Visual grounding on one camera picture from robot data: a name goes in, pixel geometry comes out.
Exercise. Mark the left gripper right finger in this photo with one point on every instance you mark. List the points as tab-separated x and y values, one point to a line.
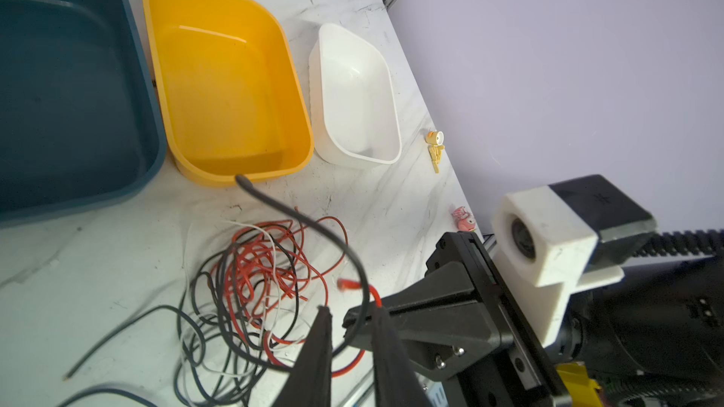
395	382

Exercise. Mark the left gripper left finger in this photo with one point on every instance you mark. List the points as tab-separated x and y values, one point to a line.
309	383

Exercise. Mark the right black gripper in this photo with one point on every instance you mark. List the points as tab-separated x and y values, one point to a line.
461	326

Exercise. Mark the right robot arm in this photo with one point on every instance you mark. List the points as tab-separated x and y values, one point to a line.
655	337

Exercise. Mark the yellow toy figure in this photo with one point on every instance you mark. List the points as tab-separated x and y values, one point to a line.
435	141

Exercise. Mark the white plastic tub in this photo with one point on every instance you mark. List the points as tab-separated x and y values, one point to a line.
352	103

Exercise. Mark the yellow plastic tub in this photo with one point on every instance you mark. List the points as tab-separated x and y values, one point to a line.
230	97

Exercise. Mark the teal plastic tub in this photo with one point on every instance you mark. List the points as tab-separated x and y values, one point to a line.
80	122

